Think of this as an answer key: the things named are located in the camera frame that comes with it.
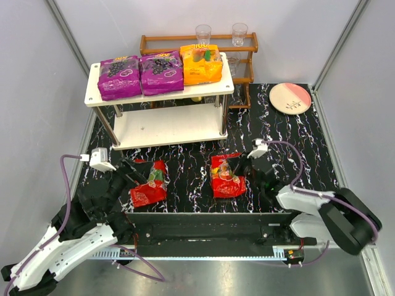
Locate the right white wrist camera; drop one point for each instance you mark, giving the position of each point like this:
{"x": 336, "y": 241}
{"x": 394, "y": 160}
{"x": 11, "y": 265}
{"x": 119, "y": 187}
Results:
{"x": 260, "y": 147}

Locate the clear glass right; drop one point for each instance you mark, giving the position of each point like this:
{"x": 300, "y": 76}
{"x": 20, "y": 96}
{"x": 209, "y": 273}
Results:
{"x": 239, "y": 32}

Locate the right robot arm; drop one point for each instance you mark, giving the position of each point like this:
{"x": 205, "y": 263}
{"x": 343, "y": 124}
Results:
{"x": 338, "y": 216}

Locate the purple candy bag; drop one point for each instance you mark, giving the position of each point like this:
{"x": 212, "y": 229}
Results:
{"x": 119, "y": 78}
{"x": 161, "y": 73}

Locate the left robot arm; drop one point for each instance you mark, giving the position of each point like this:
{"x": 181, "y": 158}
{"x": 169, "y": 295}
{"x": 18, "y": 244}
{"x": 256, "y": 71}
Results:
{"x": 83, "y": 226}

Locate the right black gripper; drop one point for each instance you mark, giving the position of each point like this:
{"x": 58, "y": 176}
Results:
{"x": 250, "y": 169}

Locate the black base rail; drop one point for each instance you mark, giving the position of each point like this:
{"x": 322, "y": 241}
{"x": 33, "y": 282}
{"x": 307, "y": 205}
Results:
{"x": 273, "y": 228}

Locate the red candy bag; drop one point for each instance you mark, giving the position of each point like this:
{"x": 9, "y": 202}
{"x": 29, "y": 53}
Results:
{"x": 154, "y": 190}
{"x": 224, "y": 183}

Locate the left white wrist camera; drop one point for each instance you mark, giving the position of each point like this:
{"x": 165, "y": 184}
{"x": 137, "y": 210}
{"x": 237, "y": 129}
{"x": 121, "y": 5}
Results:
{"x": 98, "y": 160}

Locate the clear glass left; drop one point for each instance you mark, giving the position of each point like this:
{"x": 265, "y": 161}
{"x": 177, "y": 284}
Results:
{"x": 203, "y": 34}

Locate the orange mango candy bag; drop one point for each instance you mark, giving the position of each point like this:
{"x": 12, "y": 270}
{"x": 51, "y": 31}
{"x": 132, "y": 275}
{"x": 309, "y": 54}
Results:
{"x": 202, "y": 64}

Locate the white two-tier shelf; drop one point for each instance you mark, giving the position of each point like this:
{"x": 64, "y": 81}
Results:
{"x": 167, "y": 125}

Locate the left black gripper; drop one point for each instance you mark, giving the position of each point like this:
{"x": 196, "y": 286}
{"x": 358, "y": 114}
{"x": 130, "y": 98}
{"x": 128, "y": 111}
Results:
{"x": 130, "y": 172}

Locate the yellow object behind shelf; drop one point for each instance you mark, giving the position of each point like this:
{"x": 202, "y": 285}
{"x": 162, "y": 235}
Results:
{"x": 196, "y": 99}

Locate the pink cream ceramic plate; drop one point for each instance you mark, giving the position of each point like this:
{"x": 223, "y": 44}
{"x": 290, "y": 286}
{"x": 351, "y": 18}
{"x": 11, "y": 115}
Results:
{"x": 290, "y": 99}

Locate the clear glass lower rack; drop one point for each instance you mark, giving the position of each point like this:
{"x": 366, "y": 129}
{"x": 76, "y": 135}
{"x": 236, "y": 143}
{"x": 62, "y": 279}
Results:
{"x": 233, "y": 62}

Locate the brown wooden rack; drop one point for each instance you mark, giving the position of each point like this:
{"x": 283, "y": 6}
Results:
{"x": 244, "y": 75}

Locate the clear glass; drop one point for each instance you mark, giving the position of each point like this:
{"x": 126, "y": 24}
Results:
{"x": 239, "y": 32}
{"x": 203, "y": 34}

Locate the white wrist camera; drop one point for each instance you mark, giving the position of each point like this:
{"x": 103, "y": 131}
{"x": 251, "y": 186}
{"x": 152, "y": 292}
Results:
{"x": 260, "y": 147}
{"x": 98, "y": 160}

